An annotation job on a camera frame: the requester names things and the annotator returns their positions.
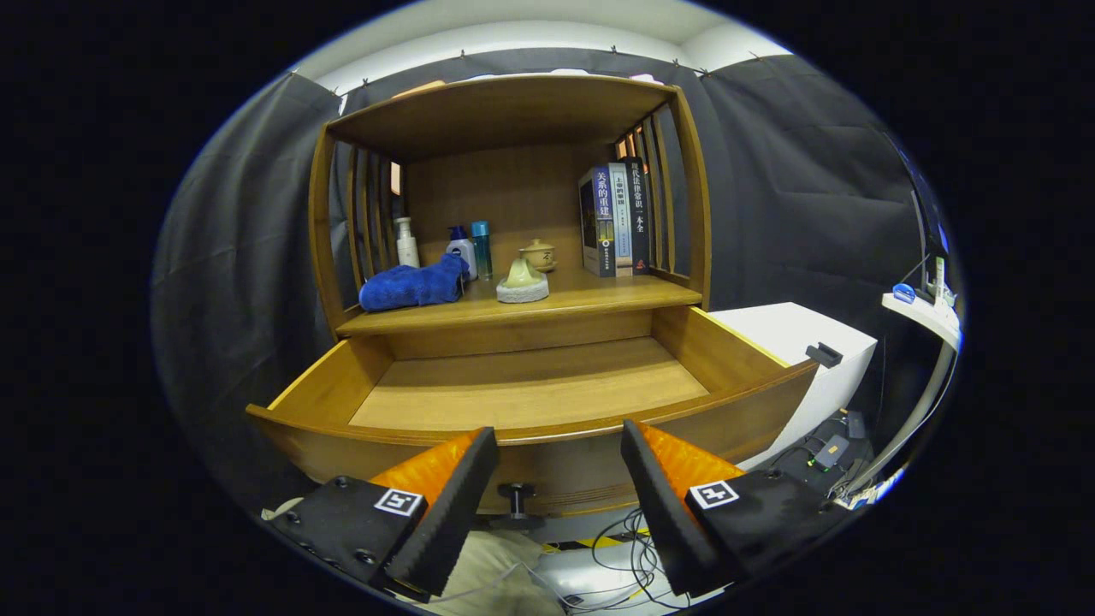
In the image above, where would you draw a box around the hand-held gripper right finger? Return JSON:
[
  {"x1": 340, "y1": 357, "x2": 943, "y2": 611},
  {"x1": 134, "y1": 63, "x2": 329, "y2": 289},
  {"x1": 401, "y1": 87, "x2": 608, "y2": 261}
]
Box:
[{"x1": 620, "y1": 419, "x2": 843, "y2": 598}]

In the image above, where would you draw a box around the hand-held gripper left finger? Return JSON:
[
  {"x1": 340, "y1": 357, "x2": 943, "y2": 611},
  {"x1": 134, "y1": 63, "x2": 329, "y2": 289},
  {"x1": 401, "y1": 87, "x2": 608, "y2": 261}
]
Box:
[{"x1": 272, "y1": 426, "x2": 501, "y2": 600}]

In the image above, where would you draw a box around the wooden drawer with black knob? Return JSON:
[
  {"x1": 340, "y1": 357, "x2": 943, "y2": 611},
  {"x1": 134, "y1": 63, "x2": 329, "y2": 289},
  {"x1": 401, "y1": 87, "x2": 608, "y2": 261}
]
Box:
[{"x1": 246, "y1": 305, "x2": 820, "y2": 530}]

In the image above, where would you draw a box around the white side cabinet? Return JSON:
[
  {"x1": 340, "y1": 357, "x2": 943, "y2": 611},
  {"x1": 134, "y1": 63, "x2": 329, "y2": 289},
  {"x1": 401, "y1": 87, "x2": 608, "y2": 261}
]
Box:
[{"x1": 710, "y1": 301, "x2": 879, "y2": 471}]

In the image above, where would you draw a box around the wooden countertop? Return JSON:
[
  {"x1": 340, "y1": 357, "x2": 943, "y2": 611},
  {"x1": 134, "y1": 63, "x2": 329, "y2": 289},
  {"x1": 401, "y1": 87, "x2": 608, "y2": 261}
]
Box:
[{"x1": 336, "y1": 269, "x2": 704, "y2": 336}]

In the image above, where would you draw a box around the wooden cabinet with slatted sides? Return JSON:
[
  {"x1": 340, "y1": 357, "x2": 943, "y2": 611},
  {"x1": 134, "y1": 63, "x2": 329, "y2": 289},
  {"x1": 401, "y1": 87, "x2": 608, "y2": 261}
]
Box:
[{"x1": 308, "y1": 73, "x2": 713, "y2": 339}]

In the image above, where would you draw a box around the beige cloth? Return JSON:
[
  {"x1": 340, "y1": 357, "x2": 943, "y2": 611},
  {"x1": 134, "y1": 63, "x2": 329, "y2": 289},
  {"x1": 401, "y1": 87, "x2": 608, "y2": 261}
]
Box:
[{"x1": 428, "y1": 530, "x2": 565, "y2": 616}]

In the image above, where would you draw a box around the black device on floor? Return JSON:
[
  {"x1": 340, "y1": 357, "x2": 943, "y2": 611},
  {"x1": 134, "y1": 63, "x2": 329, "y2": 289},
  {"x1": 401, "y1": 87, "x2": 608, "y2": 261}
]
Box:
[{"x1": 787, "y1": 409, "x2": 873, "y2": 493}]

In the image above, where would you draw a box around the blue towel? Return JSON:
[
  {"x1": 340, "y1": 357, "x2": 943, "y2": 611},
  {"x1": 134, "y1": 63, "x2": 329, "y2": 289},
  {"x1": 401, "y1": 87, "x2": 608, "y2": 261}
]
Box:
[{"x1": 358, "y1": 252, "x2": 470, "y2": 312}]

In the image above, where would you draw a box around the white bottle with blue cap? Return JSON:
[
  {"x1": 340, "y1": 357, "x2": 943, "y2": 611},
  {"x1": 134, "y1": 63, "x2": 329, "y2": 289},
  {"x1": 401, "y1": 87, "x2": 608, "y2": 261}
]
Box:
[{"x1": 446, "y1": 225, "x2": 477, "y2": 281}]

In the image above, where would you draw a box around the teal slim bottle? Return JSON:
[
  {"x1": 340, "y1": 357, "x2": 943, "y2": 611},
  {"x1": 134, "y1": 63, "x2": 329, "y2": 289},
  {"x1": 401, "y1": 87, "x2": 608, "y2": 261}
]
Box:
[{"x1": 471, "y1": 221, "x2": 494, "y2": 280}]

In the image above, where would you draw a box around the white pump bottle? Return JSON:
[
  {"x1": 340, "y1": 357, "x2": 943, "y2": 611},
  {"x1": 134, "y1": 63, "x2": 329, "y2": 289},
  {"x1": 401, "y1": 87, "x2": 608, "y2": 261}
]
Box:
[{"x1": 394, "y1": 216, "x2": 420, "y2": 269}]

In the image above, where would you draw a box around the light blue book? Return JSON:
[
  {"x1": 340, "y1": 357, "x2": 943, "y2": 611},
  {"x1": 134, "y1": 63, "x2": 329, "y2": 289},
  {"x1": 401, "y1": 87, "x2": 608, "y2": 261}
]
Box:
[{"x1": 607, "y1": 163, "x2": 635, "y2": 276}]

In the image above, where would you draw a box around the dark blue book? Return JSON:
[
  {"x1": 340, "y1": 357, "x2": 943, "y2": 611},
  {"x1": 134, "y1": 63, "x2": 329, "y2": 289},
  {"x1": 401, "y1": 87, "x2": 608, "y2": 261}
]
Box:
[{"x1": 578, "y1": 165, "x2": 617, "y2": 278}]

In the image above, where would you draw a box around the black book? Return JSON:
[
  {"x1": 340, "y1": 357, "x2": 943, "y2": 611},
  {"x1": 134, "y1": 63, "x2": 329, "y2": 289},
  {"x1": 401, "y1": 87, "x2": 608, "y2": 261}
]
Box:
[{"x1": 622, "y1": 157, "x2": 651, "y2": 275}]

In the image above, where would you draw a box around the black backdrop cloth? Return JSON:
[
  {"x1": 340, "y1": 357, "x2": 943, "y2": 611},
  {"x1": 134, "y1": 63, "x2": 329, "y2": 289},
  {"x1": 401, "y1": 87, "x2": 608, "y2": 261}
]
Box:
[{"x1": 152, "y1": 47, "x2": 942, "y2": 514}]

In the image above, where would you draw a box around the tangle of black cables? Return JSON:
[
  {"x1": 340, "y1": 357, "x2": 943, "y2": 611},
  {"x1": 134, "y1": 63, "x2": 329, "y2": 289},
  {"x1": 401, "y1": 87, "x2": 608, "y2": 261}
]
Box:
[{"x1": 547, "y1": 509, "x2": 694, "y2": 613}]

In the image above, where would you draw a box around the white wall shelf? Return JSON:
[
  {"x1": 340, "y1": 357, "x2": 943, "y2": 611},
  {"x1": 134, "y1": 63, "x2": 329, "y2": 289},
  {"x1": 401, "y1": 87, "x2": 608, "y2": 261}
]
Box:
[{"x1": 843, "y1": 257, "x2": 964, "y2": 499}]

